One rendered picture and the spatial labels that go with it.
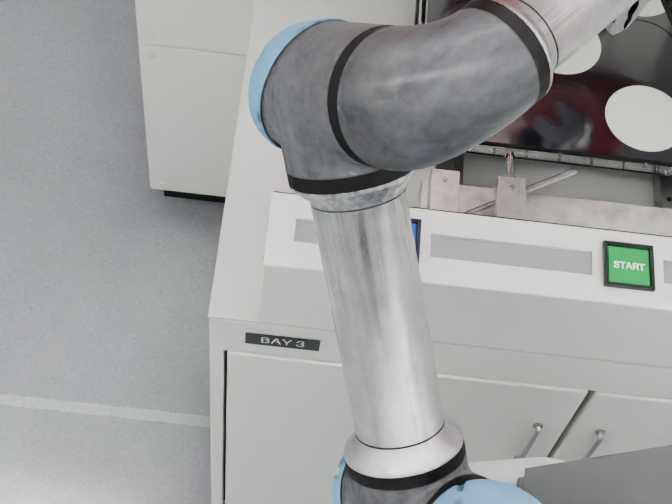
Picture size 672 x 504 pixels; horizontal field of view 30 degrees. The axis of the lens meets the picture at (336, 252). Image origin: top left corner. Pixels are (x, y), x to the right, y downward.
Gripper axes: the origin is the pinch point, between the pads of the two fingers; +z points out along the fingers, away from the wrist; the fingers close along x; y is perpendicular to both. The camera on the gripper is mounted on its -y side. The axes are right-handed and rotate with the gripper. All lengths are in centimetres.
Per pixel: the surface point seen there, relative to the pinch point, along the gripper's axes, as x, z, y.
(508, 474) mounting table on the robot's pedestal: 41, 17, -32
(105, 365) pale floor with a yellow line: 56, 99, 41
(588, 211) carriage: 13.8, 11.4, -13.2
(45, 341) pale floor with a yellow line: 63, 99, 51
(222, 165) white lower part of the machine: 20, 80, 54
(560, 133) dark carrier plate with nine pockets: 10.1, 9.5, -3.5
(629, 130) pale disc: 2.6, 9.5, -8.1
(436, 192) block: 28.8, 8.5, -1.8
